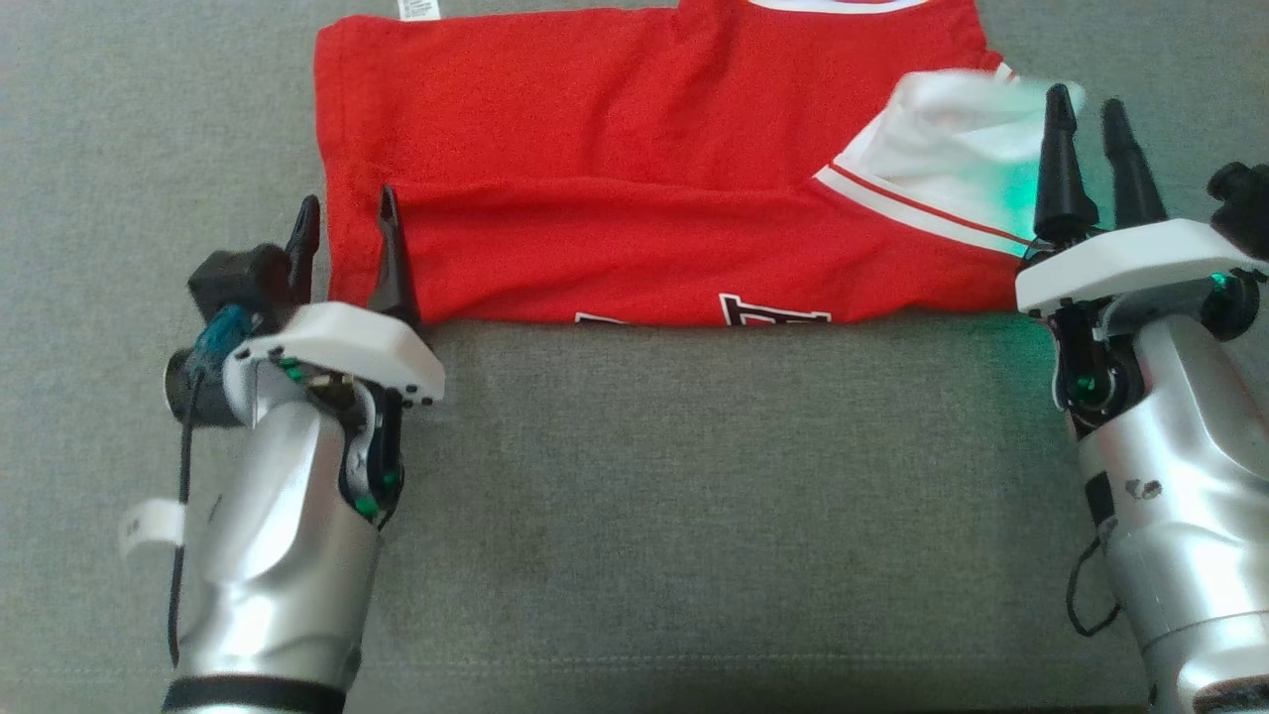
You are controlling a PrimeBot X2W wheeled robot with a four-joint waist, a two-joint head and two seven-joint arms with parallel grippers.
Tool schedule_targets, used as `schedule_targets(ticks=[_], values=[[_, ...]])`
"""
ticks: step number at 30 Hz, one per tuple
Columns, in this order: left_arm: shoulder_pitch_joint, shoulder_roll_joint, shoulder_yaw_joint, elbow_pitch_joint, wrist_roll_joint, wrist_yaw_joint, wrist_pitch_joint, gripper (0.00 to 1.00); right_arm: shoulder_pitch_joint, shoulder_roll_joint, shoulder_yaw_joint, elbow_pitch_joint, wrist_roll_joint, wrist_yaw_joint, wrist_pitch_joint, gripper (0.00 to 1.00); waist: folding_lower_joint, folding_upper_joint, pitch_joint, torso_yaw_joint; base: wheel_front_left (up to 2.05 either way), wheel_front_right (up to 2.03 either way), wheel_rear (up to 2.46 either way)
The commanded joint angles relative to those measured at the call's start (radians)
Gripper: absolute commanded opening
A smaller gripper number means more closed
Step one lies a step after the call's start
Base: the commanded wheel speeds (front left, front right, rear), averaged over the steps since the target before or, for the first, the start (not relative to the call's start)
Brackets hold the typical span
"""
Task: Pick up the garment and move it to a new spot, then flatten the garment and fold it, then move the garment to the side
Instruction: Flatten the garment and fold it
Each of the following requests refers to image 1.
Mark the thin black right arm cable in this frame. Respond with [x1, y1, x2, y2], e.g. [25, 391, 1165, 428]
[1066, 535, 1121, 638]

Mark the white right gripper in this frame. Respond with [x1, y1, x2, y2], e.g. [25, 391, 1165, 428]
[1014, 83, 1269, 429]

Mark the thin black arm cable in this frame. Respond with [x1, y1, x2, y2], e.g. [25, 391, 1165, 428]
[167, 367, 204, 667]
[1066, 535, 1121, 638]

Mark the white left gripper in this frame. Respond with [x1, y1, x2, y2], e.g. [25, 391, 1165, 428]
[223, 184, 447, 529]

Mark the white cable label tag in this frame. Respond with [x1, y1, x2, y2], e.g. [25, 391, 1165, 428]
[119, 499, 187, 558]

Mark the red jersey with white trim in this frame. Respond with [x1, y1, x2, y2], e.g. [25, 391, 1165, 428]
[313, 0, 1087, 328]

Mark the grey fabric sofa seat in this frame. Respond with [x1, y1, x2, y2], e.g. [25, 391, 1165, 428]
[0, 0, 1269, 714]

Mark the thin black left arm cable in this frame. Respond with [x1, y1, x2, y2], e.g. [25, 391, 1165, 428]
[167, 367, 204, 667]

